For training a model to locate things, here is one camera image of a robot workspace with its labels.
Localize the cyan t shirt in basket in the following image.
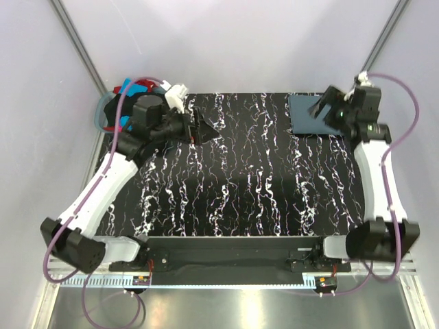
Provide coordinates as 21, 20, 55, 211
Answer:
118, 77, 148, 133

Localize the black t shirt in basket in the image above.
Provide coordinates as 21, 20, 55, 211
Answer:
104, 94, 137, 127

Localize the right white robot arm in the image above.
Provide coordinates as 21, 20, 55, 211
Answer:
308, 71, 420, 272

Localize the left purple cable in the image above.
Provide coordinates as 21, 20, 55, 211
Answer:
41, 76, 165, 326

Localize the grey blue t shirt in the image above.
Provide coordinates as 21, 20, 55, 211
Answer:
288, 93, 342, 136

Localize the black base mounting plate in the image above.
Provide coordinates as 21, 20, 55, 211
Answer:
109, 236, 351, 286

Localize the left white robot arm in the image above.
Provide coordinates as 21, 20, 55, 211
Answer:
40, 80, 220, 282

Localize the teal plastic laundry basket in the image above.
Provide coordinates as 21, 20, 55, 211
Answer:
94, 84, 171, 134

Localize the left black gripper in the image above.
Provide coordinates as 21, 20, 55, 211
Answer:
151, 105, 219, 146

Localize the aluminium frame rail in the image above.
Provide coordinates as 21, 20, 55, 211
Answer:
46, 248, 418, 289

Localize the red t shirt in basket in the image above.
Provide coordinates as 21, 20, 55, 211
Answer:
103, 78, 158, 133

